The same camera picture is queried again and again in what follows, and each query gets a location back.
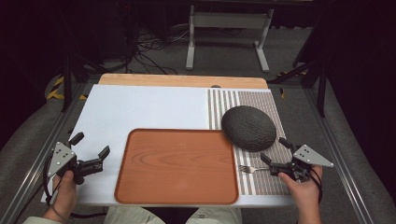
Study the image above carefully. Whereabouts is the black tripod stand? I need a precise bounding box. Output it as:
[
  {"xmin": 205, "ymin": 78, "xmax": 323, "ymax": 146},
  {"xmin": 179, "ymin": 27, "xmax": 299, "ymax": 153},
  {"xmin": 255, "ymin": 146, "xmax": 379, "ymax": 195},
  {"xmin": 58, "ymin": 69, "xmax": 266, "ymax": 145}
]
[
  {"xmin": 60, "ymin": 52, "xmax": 108, "ymax": 113},
  {"xmin": 269, "ymin": 18, "xmax": 331, "ymax": 119}
]

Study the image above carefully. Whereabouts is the striped woven placemat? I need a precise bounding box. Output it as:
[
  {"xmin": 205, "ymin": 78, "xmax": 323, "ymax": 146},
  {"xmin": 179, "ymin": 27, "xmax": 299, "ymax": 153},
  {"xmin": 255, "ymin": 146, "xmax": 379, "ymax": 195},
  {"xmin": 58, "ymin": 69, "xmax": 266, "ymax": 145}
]
[{"xmin": 206, "ymin": 88, "xmax": 295, "ymax": 197}]

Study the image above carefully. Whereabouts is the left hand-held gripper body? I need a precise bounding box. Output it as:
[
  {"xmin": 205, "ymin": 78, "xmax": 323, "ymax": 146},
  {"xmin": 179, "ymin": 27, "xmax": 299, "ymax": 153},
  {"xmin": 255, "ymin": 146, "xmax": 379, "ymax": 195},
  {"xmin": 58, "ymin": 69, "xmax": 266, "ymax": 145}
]
[{"xmin": 47, "ymin": 141, "xmax": 105, "ymax": 185}]

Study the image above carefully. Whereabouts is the person's left leg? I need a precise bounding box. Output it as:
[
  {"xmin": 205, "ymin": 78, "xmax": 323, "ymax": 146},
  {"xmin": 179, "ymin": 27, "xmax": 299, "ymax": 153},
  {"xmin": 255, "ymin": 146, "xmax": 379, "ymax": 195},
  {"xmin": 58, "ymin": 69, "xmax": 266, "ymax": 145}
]
[{"xmin": 104, "ymin": 205, "xmax": 166, "ymax": 224}]

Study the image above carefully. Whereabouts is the white metal stand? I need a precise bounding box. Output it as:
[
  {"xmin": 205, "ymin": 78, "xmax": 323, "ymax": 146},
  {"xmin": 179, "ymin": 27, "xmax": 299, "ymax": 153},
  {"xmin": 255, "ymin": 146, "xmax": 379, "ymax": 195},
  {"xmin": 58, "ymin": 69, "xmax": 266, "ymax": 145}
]
[{"xmin": 185, "ymin": 4, "xmax": 275, "ymax": 74}]

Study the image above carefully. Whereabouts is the person's right hand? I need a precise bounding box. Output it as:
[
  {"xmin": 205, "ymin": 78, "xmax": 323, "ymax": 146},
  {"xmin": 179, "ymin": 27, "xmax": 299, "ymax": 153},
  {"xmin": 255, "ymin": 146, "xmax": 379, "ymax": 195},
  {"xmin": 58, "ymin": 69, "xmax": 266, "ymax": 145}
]
[{"xmin": 277, "ymin": 165, "xmax": 323, "ymax": 215}]

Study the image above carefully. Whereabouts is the right hand-held gripper cable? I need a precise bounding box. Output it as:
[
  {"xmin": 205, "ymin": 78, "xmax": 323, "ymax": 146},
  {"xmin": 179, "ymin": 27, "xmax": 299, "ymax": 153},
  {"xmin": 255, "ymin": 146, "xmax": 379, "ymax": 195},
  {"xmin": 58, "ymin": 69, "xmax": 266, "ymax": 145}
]
[{"xmin": 307, "ymin": 167, "xmax": 324, "ymax": 206}]

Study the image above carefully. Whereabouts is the white table mat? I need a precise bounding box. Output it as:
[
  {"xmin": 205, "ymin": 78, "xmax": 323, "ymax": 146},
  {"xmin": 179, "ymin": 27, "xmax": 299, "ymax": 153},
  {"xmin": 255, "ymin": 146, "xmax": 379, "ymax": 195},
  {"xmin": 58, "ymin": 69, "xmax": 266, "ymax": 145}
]
[{"xmin": 40, "ymin": 83, "xmax": 295, "ymax": 209}]

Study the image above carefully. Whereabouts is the person's left hand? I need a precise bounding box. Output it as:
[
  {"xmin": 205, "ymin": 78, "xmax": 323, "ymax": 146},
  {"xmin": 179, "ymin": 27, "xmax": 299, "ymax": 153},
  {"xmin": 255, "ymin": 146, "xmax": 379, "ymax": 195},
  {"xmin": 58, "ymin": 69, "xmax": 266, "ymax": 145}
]
[{"xmin": 43, "ymin": 170, "xmax": 78, "ymax": 220}]

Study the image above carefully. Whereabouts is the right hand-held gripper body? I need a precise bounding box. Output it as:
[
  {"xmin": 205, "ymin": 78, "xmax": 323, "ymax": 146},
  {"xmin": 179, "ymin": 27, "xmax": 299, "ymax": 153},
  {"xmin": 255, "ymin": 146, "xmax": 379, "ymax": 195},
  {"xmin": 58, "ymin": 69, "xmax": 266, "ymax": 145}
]
[{"xmin": 269, "ymin": 144, "xmax": 335, "ymax": 184}]

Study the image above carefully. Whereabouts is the yellow black hazard tape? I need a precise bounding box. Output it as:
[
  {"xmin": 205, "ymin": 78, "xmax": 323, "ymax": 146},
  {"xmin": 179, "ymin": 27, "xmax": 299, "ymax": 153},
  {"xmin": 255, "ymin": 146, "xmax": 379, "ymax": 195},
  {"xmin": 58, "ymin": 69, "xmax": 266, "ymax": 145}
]
[{"xmin": 46, "ymin": 76, "xmax": 88, "ymax": 101}]

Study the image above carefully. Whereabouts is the silver metal fork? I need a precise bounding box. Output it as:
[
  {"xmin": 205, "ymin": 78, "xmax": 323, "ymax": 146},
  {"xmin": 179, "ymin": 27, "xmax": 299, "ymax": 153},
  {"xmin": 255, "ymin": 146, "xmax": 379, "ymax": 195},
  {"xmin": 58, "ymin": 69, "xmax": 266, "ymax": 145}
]
[{"xmin": 238, "ymin": 164, "xmax": 271, "ymax": 175}]

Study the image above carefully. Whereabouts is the person's leg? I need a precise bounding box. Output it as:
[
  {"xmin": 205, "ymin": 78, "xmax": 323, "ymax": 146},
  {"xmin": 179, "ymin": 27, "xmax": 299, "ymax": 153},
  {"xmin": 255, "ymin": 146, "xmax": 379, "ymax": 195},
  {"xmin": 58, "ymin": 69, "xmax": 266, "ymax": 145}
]
[
  {"xmin": 186, "ymin": 206, "xmax": 244, "ymax": 224},
  {"xmin": 104, "ymin": 205, "xmax": 166, "ymax": 224}
]

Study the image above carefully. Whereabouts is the person's right leg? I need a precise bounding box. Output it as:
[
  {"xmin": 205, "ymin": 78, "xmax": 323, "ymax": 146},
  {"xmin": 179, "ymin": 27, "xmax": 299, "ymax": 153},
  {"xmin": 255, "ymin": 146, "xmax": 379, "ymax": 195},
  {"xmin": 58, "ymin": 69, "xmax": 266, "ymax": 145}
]
[{"xmin": 186, "ymin": 206, "xmax": 244, "ymax": 224}]

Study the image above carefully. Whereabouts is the bundle of black floor cables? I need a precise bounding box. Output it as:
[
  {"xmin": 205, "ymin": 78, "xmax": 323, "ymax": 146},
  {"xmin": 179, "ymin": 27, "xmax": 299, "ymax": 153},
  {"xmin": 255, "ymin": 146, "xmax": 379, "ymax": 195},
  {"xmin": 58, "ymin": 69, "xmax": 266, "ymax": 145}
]
[{"xmin": 124, "ymin": 27, "xmax": 191, "ymax": 76}]

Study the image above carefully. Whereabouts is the brown wood-grain tray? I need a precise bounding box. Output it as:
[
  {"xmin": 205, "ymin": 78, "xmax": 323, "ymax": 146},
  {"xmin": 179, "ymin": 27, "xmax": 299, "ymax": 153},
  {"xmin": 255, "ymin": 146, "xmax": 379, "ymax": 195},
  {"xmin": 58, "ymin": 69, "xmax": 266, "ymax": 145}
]
[{"xmin": 113, "ymin": 128, "xmax": 240, "ymax": 206}]

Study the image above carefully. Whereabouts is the dark textured oval plate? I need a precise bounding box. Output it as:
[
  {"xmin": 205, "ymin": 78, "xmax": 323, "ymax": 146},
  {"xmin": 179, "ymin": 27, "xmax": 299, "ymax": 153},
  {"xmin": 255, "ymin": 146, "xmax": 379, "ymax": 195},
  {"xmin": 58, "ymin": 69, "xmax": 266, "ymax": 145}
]
[{"xmin": 220, "ymin": 105, "xmax": 277, "ymax": 153}]

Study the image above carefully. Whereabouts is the aluminium frame rail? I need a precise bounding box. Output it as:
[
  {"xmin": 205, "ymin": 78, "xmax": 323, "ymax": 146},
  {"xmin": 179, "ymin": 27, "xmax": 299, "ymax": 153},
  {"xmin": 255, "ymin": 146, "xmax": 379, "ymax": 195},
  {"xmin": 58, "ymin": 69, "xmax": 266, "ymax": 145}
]
[
  {"xmin": 303, "ymin": 88, "xmax": 375, "ymax": 224},
  {"xmin": 0, "ymin": 82, "xmax": 90, "ymax": 224}
]

